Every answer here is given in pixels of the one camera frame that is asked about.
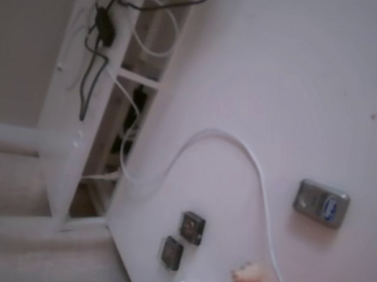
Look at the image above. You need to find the black plug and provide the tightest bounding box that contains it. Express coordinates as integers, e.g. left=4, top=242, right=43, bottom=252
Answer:
left=122, top=83, right=150, bottom=133

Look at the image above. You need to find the small black clear-lid case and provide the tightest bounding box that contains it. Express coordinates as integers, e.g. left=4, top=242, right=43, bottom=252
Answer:
left=176, top=209, right=208, bottom=247
left=156, top=234, right=186, bottom=274

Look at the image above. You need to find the grey metal tin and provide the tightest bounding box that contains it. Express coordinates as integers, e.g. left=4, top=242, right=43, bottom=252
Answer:
left=290, top=177, right=353, bottom=232

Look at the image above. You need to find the beige animal figurine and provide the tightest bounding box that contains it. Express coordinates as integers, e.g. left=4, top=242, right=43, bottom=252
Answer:
left=230, top=258, right=268, bottom=282

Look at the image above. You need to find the thin white cable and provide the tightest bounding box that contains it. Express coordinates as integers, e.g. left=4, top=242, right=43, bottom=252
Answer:
left=65, top=64, right=363, bottom=282

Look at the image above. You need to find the short white cable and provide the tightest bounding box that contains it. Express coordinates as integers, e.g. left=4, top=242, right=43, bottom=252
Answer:
left=79, top=165, right=122, bottom=188

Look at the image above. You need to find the thin black cable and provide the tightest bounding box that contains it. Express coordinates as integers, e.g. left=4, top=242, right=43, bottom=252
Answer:
left=71, top=0, right=141, bottom=128

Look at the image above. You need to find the thick white cable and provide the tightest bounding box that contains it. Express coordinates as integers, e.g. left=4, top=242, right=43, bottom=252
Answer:
left=127, top=0, right=186, bottom=61

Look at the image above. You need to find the white furniture frame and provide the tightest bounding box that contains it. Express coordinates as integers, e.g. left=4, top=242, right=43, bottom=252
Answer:
left=0, top=0, right=196, bottom=249

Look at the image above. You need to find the black inline cable block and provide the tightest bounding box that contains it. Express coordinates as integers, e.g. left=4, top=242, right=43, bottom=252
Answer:
left=89, top=6, right=122, bottom=49

